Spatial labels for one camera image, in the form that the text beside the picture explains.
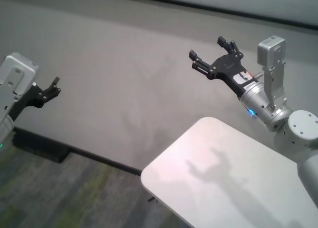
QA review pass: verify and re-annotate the white rounded table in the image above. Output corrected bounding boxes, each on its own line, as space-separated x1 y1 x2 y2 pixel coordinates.
140 116 318 228

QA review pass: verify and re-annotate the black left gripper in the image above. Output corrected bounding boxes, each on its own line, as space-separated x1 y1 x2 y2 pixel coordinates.
8 76 62 121

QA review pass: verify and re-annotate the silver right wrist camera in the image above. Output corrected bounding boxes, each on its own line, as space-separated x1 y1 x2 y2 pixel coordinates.
257 35 289 109

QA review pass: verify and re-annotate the black partition foot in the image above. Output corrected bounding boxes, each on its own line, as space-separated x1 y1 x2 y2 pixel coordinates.
12 128 73 164

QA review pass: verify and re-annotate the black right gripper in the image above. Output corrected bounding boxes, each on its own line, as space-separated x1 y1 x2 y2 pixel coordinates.
189 36 258 98

